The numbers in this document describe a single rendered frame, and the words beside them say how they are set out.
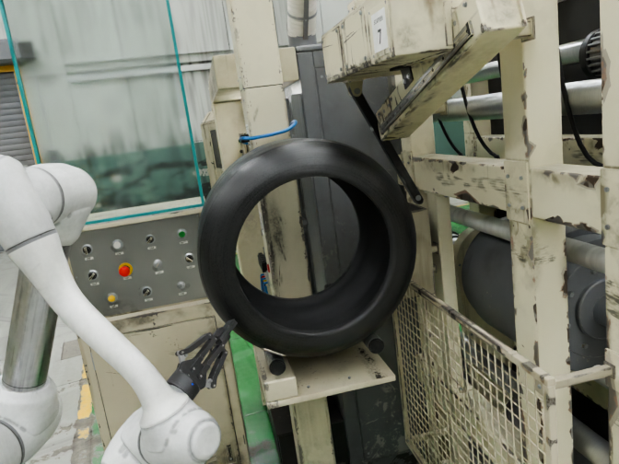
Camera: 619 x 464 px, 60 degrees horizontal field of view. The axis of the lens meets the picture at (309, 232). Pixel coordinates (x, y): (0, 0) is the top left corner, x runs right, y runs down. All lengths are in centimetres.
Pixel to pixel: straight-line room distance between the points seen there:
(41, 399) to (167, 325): 76
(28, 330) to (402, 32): 107
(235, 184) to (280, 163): 12
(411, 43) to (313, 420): 133
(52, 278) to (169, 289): 103
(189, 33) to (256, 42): 924
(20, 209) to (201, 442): 56
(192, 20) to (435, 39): 994
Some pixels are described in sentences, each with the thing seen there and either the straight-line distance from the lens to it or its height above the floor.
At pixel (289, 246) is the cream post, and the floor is 114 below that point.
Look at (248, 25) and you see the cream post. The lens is 174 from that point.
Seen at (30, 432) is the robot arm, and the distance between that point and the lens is 152.
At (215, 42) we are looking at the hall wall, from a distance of 1102.
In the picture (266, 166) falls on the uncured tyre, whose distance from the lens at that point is 133.
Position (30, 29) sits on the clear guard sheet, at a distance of 215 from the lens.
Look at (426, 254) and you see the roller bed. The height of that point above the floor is 104.
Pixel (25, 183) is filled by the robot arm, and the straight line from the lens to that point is 119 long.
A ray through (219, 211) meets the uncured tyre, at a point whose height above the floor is 134.
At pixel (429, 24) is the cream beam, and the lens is 120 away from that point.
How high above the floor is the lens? 153
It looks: 12 degrees down
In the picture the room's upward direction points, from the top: 8 degrees counter-clockwise
